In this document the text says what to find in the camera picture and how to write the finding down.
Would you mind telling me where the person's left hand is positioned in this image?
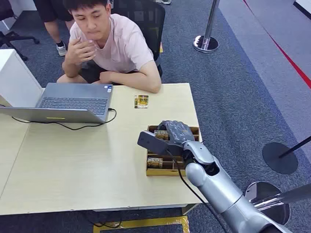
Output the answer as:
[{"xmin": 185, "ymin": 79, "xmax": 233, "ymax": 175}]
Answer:
[{"xmin": 99, "ymin": 71, "xmax": 115, "ymax": 85}]

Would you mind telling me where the person's right hand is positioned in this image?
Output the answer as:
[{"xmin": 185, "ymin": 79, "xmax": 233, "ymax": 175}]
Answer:
[{"xmin": 65, "ymin": 37, "xmax": 97, "ymax": 65}]

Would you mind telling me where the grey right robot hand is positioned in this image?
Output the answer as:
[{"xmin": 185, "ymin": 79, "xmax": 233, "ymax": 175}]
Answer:
[{"xmin": 157, "ymin": 120, "xmax": 196, "ymax": 146}]

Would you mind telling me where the seated person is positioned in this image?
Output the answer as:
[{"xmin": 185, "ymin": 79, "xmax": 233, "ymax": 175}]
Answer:
[{"xmin": 56, "ymin": 0, "xmax": 162, "ymax": 94}]

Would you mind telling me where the wooden card box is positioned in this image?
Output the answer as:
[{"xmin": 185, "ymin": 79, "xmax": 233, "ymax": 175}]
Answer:
[{"xmin": 146, "ymin": 125, "xmax": 202, "ymax": 177}]

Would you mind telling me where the standing person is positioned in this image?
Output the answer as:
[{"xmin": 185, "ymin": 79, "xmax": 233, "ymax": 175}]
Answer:
[{"xmin": 32, "ymin": 0, "xmax": 75, "ymax": 57}]

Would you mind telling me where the grey laptop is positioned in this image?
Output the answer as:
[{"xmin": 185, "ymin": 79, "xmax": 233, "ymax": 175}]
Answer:
[{"xmin": 0, "ymin": 83, "xmax": 114, "ymax": 125}]

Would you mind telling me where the black mesh chair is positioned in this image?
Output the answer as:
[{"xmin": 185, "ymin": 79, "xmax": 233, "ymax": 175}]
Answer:
[{"xmin": 110, "ymin": 0, "xmax": 167, "ymax": 78}]

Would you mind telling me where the chrome stanchion base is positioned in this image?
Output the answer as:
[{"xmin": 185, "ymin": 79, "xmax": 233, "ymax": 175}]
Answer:
[
  {"xmin": 245, "ymin": 181, "xmax": 291, "ymax": 226},
  {"xmin": 192, "ymin": 35, "xmax": 220, "ymax": 54}
]

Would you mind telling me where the black office chair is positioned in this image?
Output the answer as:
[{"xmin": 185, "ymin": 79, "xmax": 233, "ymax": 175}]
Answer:
[{"xmin": 0, "ymin": 0, "xmax": 40, "ymax": 62}]

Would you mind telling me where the yellow floor tape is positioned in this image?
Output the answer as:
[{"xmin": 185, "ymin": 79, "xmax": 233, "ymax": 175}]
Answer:
[{"xmin": 92, "ymin": 216, "xmax": 190, "ymax": 233}]

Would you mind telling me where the black stanchion base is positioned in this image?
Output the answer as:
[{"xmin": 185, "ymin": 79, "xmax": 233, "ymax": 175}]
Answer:
[{"xmin": 262, "ymin": 142, "xmax": 299, "ymax": 176}]

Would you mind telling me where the black stanchion pole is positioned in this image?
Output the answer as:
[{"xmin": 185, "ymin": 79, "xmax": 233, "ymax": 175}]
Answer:
[{"xmin": 279, "ymin": 135, "xmax": 311, "ymax": 159}]

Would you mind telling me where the dark wrist camera box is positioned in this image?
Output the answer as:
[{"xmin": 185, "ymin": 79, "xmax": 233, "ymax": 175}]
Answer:
[{"xmin": 137, "ymin": 131, "xmax": 170, "ymax": 157}]

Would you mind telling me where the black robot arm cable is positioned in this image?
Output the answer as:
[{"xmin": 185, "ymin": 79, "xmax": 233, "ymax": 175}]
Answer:
[{"xmin": 167, "ymin": 150, "xmax": 230, "ymax": 233}]

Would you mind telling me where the black laptop cable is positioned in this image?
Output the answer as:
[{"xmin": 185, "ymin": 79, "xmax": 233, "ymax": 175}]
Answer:
[{"xmin": 11, "ymin": 108, "xmax": 117, "ymax": 132}]

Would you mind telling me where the chrome stanchion post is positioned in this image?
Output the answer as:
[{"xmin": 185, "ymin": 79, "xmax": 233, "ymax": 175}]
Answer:
[
  {"xmin": 202, "ymin": 0, "xmax": 220, "ymax": 50},
  {"xmin": 249, "ymin": 183, "xmax": 311, "ymax": 210}
]

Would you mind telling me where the black floor cable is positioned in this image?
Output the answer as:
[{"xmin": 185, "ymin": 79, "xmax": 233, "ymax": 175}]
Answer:
[{"xmin": 81, "ymin": 211, "xmax": 122, "ymax": 229}]

